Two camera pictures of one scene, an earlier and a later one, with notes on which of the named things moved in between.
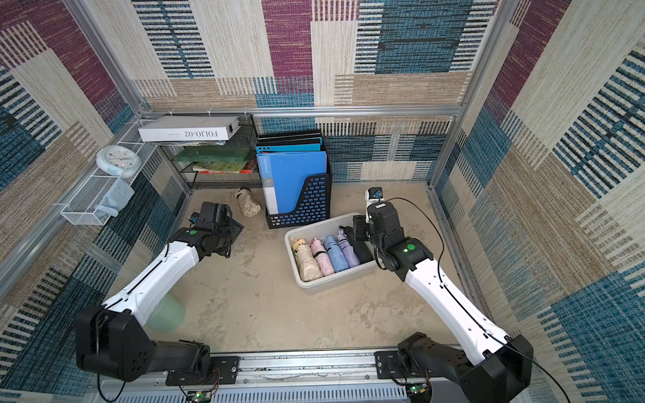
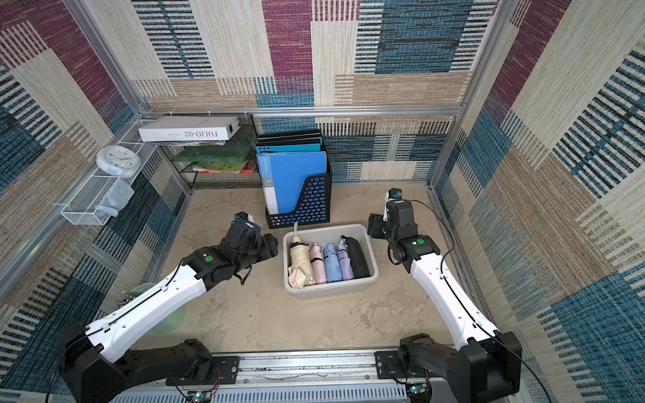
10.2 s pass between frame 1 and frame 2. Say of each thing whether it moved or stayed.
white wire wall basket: stayed
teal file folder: stayed
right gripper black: moved
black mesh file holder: stayed
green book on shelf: stayed
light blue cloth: stayed
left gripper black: moved
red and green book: stayed
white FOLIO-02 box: stayed
